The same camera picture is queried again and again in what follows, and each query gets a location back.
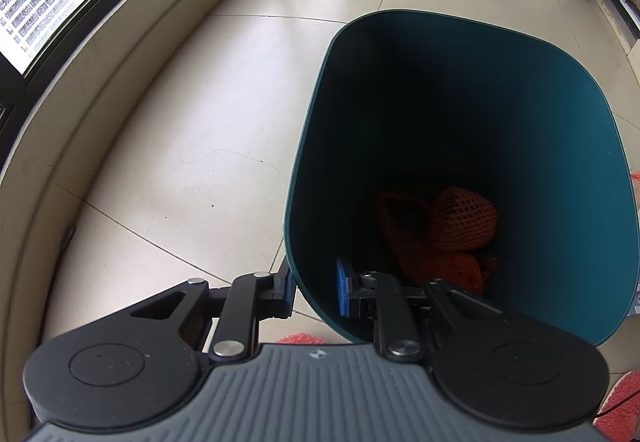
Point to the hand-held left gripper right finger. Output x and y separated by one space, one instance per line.
344 288

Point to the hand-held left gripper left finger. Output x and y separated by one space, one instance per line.
288 293

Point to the dark teal plastic trash bin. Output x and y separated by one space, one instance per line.
550 162

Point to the flat orange foam fruit net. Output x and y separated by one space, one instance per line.
400 227

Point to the crumpled orange foam fruit net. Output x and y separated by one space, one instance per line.
450 271

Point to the green and white packet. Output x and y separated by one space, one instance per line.
637 299

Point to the coral fluffy mat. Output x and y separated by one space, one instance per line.
625 392

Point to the orange textured item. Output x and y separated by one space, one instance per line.
636 184

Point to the small grey wall fitting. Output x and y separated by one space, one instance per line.
69 234

